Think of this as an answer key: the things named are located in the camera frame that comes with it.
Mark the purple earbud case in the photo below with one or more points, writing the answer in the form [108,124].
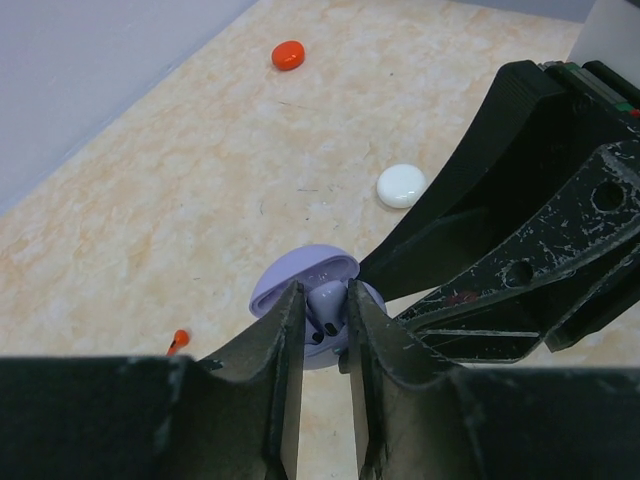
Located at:
[310,266]

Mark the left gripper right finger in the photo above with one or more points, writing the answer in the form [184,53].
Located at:
[419,415]

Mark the purple earbud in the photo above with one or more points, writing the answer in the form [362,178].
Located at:
[325,304]

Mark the orange earbud right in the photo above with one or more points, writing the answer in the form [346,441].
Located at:
[180,340]

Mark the orange earbud case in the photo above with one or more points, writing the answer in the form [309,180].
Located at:
[288,55]

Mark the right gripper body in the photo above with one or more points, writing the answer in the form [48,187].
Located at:
[593,246]

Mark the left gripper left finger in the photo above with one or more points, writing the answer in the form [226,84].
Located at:
[234,414]

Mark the white earbud charging case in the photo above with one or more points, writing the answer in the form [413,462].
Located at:
[400,186]

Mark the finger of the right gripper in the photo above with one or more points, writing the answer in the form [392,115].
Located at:
[487,313]
[500,168]

